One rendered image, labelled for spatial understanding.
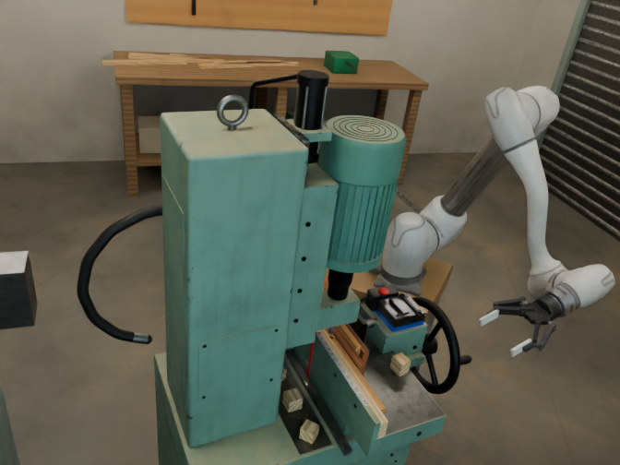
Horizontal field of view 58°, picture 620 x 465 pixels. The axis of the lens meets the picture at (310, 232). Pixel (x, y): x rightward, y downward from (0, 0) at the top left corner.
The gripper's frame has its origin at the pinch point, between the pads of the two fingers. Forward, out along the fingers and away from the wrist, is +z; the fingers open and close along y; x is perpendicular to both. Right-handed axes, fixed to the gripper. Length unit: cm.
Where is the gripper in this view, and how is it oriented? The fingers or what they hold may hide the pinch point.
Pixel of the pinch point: (497, 336)
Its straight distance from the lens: 172.3
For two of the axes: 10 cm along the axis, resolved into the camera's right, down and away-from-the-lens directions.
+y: 4.2, 5.0, -7.6
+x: 2.1, 7.6, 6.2
